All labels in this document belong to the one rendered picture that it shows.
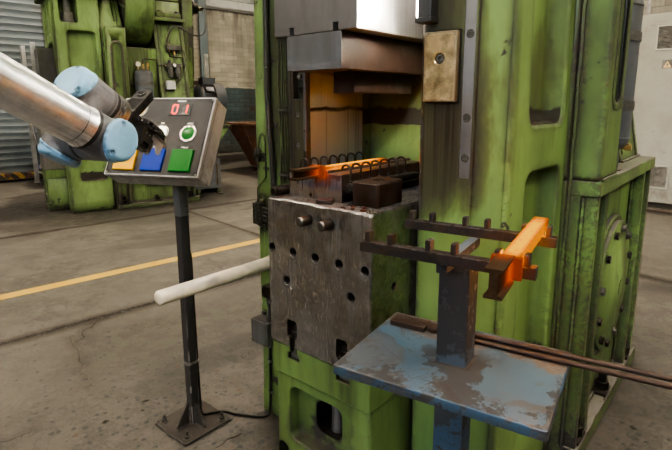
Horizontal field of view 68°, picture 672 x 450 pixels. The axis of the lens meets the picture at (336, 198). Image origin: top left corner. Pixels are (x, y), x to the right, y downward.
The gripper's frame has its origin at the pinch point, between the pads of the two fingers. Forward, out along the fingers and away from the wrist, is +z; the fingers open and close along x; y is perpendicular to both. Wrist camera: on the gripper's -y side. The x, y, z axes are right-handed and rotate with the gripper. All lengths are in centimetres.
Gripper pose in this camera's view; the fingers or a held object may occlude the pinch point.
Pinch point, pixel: (162, 142)
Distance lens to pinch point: 155.0
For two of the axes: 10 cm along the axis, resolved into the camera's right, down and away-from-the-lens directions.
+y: -1.3, 9.4, -3.1
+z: 2.3, 3.3, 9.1
